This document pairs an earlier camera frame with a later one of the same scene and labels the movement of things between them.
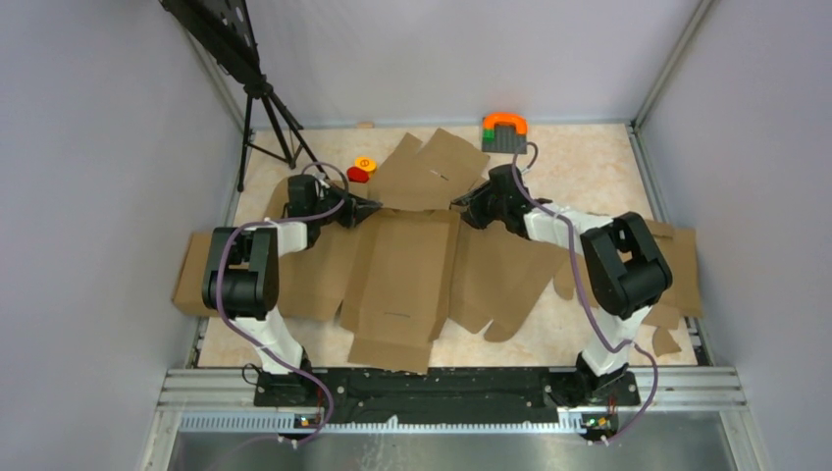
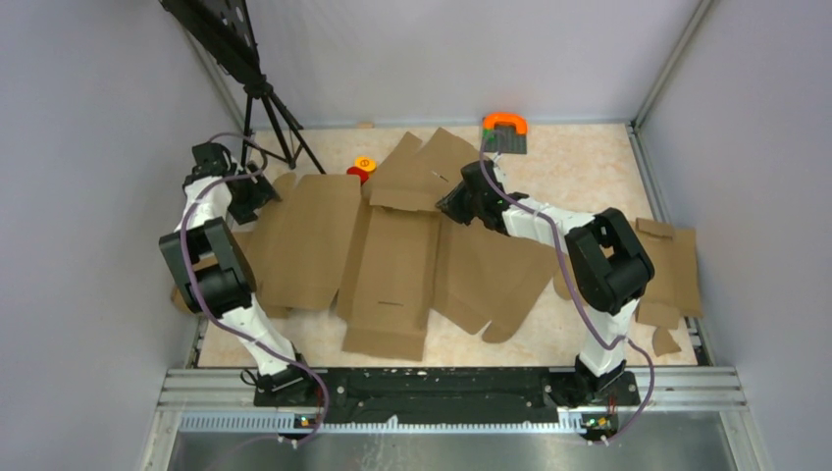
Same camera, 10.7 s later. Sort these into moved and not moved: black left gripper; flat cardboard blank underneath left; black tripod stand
Moved: black left gripper
Not moved: black tripod stand; flat cardboard blank underneath left
